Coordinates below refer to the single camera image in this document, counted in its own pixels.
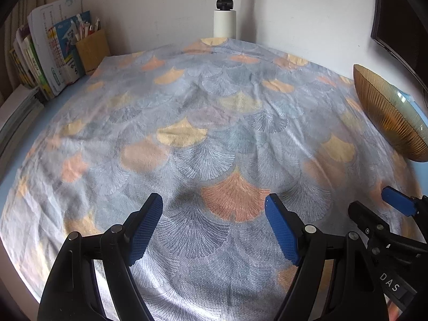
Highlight bunch of pens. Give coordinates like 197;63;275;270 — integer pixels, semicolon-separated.
75;13;102;42

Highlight black monitor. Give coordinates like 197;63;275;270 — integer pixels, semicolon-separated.
370;0;428;91

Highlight brown pen holder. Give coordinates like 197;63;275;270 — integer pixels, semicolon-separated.
75;28;112;74

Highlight stack of white books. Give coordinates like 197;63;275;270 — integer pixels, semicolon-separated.
0;85;45;154

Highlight fan pattern printed cloth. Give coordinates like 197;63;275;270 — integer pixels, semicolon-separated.
0;37;423;321

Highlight gold ribbed glass plate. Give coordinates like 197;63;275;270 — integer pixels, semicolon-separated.
353;63;428;163

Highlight upright green books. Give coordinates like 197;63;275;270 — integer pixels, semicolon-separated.
9;23;54;99

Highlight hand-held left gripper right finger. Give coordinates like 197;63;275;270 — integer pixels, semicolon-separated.
264;193;390;321

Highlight white lamp post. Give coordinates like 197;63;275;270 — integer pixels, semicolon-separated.
213;0;238;39

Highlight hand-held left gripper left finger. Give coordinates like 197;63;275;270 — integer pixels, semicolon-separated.
37;192;164;321

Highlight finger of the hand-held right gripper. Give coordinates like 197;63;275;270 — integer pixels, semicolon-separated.
348;201;402;252
381;186;428;218

